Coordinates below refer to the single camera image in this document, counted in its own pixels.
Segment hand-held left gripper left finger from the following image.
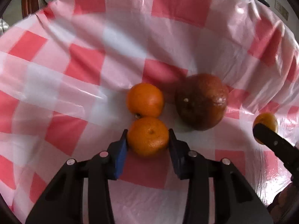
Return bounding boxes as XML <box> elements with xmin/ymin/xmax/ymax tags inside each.
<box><xmin>25</xmin><ymin>129</ymin><xmax>128</xmax><ymax>224</ymax></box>

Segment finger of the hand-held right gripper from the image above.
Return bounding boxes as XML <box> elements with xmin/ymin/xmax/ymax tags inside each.
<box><xmin>253</xmin><ymin>124</ymin><xmax>299</xmax><ymax>183</ymax></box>

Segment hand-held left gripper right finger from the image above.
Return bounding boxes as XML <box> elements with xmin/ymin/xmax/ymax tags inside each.
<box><xmin>168</xmin><ymin>129</ymin><xmax>274</xmax><ymax>224</ymax></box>

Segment orange tangerine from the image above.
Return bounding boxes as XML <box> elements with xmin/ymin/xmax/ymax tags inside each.
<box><xmin>253</xmin><ymin>112</ymin><xmax>279</xmax><ymax>145</ymax></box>
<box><xmin>126</xmin><ymin>83</ymin><xmax>165</xmax><ymax>118</ymax></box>
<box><xmin>127</xmin><ymin>117</ymin><xmax>169</xmax><ymax>158</ymax></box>

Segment person's right hand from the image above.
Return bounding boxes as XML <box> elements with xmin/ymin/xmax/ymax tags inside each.
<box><xmin>267</xmin><ymin>183</ymin><xmax>299</xmax><ymax>223</ymax></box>

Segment reddish brown pomegranate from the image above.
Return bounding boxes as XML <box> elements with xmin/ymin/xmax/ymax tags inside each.
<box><xmin>175</xmin><ymin>73</ymin><xmax>229</xmax><ymax>131</ymax></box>

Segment red checked plastic tablecloth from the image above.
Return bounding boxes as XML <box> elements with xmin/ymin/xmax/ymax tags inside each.
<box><xmin>0</xmin><ymin>0</ymin><xmax>299</xmax><ymax>224</ymax></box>

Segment white wall socket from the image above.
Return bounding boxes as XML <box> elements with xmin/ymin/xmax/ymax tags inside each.
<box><xmin>274</xmin><ymin>0</ymin><xmax>289</xmax><ymax>20</ymax></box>

